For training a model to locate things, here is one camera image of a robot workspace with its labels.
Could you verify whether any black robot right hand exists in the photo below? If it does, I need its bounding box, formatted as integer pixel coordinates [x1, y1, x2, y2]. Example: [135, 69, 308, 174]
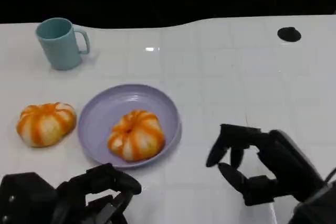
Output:
[205, 123, 328, 207]

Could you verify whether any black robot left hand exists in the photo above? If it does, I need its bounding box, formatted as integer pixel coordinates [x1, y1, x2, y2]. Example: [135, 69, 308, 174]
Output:
[52, 163, 142, 224]

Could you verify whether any orange and white bread roll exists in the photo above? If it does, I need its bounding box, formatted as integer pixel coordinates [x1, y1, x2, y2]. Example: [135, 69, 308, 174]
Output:
[107, 110, 166, 162]
[16, 102, 77, 148]

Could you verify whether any lilac plate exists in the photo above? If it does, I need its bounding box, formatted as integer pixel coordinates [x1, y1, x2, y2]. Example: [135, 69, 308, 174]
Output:
[77, 84, 182, 169]

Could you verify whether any black round table grommet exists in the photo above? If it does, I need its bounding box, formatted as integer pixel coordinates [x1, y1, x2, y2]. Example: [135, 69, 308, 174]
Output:
[277, 26, 302, 42]

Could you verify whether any pale green mug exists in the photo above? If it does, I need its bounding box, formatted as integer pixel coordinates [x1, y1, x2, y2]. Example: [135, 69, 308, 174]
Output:
[35, 17, 91, 71]

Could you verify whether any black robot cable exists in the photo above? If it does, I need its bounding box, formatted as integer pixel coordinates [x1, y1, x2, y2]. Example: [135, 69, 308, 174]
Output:
[324, 166, 336, 183]

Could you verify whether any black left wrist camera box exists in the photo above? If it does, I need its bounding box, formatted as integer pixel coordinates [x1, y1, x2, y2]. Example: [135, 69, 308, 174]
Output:
[0, 172, 60, 224]

